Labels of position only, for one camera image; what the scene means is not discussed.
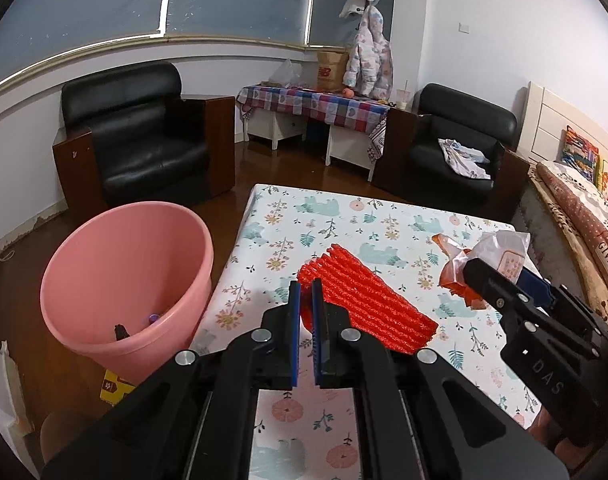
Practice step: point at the table with checkered cloth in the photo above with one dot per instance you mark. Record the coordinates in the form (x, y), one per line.
(314, 102)

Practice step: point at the small black item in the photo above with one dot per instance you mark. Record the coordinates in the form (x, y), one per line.
(120, 334)

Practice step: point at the orange and clear plastic wrapper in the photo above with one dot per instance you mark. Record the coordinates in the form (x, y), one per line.
(454, 275)

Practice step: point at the bed with patterned bedding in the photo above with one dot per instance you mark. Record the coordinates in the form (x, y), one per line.
(579, 215)

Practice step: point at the colourful striped pillow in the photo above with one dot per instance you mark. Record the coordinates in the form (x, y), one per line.
(579, 152)

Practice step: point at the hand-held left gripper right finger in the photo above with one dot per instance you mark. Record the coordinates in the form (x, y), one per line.
(318, 330)

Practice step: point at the white desk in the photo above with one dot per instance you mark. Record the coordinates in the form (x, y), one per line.
(344, 147)

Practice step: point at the white bag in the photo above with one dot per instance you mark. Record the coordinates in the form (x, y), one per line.
(1, 390)

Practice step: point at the white hat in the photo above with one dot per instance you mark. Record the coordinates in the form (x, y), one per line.
(353, 6)

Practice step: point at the pink plastic bucket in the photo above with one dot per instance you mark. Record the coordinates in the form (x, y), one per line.
(109, 260)

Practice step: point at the white wall switch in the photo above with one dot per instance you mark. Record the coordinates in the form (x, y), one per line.
(465, 27)

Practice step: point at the person's right hand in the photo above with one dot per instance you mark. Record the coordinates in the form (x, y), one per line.
(551, 432)

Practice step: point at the patterned puffer jacket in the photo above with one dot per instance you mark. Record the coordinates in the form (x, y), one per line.
(371, 55)

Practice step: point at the orange fruit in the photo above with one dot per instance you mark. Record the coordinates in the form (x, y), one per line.
(347, 93)

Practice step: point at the cardboard box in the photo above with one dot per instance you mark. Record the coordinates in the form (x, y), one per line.
(329, 72)

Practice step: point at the cream bed headboard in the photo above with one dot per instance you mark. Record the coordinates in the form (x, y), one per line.
(544, 120)

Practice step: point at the clear plastic bag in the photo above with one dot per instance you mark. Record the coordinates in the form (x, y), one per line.
(286, 75)

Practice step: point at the black leather armchair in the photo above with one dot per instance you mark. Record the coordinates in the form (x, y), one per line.
(134, 150)
(459, 115)

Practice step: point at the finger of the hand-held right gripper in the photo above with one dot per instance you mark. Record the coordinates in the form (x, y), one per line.
(534, 285)
(489, 282)

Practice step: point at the plastic cup with straw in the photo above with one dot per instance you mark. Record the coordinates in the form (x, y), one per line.
(402, 100)

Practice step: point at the floral tablecloth table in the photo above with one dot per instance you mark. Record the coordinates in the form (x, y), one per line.
(304, 215)

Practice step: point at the patterned cloth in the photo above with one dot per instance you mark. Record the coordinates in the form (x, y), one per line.
(461, 157)

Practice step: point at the yellow flat packet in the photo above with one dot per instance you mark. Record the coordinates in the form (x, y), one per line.
(113, 387)

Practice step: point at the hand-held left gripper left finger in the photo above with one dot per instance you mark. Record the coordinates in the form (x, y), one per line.
(294, 330)

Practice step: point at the frosted glass window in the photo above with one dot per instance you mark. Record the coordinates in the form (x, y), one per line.
(84, 5)

